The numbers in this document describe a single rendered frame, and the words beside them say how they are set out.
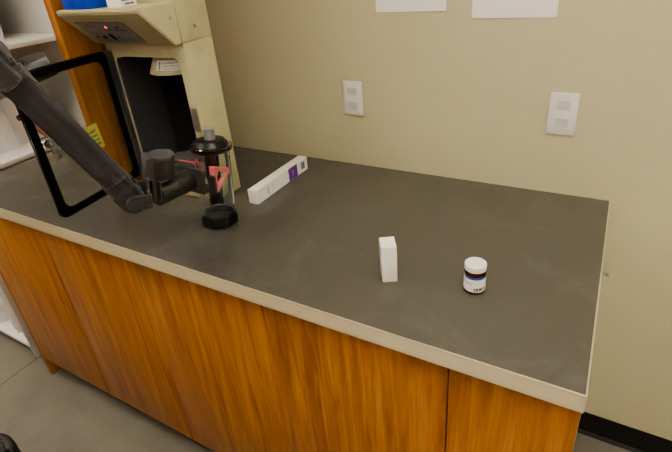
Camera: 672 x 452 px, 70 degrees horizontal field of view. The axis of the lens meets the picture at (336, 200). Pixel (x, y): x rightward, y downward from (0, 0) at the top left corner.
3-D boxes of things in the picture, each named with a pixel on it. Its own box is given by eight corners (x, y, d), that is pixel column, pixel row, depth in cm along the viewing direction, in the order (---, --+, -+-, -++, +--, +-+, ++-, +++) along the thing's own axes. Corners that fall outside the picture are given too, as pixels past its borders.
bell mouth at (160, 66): (181, 61, 153) (177, 43, 151) (222, 63, 145) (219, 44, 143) (136, 74, 140) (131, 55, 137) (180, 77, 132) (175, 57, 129)
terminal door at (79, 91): (141, 175, 157) (104, 50, 138) (63, 220, 132) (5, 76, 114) (139, 174, 157) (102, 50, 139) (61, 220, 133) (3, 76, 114)
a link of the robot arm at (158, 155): (119, 195, 114) (127, 212, 107) (114, 150, 108) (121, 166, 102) (171, 187, 120) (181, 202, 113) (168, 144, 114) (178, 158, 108)
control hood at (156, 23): (103, 41, 139) (92, 5, 134) (183, 43, 124) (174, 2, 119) (67, 49, 130) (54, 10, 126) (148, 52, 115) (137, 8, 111)
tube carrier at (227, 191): (217, 206, 141) (208, 136, 132) (247, 213, 136) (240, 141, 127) (191, 220, 132) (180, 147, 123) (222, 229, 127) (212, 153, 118)
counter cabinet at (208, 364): (162, 287, 267) (115, 136, 225) (561, 431, 171) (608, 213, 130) (50, 373, 216) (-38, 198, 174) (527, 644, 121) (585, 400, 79)
